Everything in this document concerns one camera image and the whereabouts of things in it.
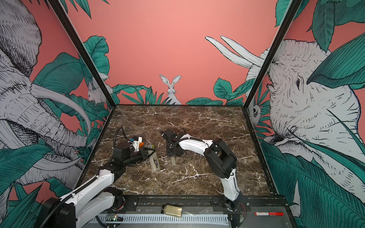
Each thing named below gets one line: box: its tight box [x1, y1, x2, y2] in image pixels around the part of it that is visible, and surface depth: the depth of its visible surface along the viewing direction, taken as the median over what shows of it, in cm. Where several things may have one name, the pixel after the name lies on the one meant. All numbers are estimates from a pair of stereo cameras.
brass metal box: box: [160, 204, 183, 218], surface depth 70 cm
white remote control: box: [147, 150, 161, 172], surface depth 80 cm
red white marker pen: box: [254, 211, 284, 217], surface depth 73 cm
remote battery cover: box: [171, 156, 177, 166], surface depth 92 cm
